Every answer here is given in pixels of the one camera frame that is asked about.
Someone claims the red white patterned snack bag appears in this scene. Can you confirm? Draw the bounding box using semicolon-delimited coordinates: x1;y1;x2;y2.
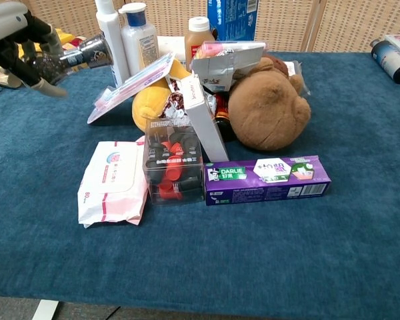
161;78;188;120

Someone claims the yellow plush toy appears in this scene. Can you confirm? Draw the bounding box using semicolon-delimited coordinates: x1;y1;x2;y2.
131;58;191;133

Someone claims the dark sauce bottle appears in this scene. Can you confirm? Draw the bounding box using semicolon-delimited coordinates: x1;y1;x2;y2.
214;92;238;143

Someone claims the blue table cloth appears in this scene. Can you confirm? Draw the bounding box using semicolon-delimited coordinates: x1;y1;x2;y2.
0;49;400;313

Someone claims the blue carton box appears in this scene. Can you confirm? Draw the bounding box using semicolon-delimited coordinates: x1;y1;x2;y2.
207;0;259;42

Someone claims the silver foil package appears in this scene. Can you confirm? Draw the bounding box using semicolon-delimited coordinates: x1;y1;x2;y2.
191;40;268;93

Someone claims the clear box of black red capsules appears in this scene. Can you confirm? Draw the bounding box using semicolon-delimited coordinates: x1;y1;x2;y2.
142;117;206;206

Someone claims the yellow plastic tray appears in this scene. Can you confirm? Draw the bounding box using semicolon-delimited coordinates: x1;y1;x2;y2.
17;29;76;54

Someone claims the white pink wet wipes pack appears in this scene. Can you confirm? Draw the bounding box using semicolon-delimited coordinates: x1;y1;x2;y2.
77;135;149;229

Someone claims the white lotion bottle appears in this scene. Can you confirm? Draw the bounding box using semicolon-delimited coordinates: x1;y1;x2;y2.
118;2;160;77

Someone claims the purple Darlie toothpaste box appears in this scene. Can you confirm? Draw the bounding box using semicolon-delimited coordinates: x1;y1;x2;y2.
203;155;332;207

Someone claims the brown plush toy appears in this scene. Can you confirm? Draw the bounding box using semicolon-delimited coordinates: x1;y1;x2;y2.
227;54;312;152

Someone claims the slim white cardboard box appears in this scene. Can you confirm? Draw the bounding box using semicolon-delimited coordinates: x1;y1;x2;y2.
179;74;230;163

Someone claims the glass pepper grinder bottle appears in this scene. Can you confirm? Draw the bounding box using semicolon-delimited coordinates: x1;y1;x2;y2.
29;33;115;86

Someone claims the rattan folding screen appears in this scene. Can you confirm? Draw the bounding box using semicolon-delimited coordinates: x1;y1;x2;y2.
18;0;400;53

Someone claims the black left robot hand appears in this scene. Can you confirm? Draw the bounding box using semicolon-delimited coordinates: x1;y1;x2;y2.
0;11;69;99

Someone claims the white table leg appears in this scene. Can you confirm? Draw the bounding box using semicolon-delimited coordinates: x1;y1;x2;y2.
31;299;59;320

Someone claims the white tissue box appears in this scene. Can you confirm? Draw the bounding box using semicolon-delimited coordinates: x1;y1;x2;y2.
156;35;188;65

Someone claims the clear plastic bag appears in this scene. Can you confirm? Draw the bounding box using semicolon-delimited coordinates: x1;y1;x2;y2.
282;61;311;98

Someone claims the pink toothbrush blister pack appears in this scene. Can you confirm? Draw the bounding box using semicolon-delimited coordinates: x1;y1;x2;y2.
87;52;176;125

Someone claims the milk tea bottle white cap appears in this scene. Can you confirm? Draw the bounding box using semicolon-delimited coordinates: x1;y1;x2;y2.
184;16;217;71

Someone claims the tall white pump bottle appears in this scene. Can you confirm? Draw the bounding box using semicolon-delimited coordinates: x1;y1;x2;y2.
94;0;133;88

